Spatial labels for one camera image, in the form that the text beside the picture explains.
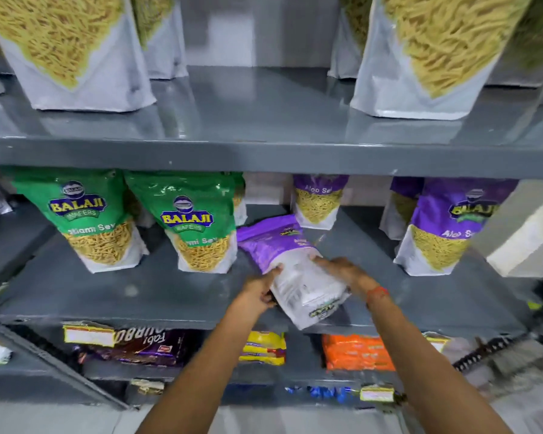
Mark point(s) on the person's left hand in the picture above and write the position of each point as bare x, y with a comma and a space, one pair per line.
257, 291

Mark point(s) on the person's left fingers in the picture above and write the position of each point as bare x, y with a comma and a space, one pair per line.
274, 276

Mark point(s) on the white yellow noodle snack pouch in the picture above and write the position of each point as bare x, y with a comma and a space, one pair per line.
529, 45
68, 49
348, 36
439, 54
163, 36

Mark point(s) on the yellow packet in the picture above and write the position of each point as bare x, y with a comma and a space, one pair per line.
264, 348

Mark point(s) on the person's right forearm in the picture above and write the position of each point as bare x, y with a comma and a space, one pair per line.
427, 370

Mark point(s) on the person's right fingers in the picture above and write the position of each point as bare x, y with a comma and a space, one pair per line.
330, 263

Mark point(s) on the yellow white price label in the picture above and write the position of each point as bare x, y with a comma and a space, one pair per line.
88, 335
377, 393
436, 341
147, 386

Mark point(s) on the purple white snack pouch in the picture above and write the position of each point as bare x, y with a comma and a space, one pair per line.
298, 275

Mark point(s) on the green snack pouch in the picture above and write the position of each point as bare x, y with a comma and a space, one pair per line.
190, 216
83, 212
240, 194

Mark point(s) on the blue packets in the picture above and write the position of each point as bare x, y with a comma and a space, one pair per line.
321, 392

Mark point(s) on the person's right hand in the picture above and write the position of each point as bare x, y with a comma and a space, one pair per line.
350, 273

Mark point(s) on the grey metal shelf rack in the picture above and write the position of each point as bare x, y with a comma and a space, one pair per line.
262, 149

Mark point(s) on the orange thread wristband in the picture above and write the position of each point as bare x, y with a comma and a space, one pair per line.
376, 293

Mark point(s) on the brown biscuit packet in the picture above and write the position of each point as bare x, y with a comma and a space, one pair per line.
140, 348

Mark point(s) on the person's left forearm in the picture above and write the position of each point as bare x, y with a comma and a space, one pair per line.
203, 370

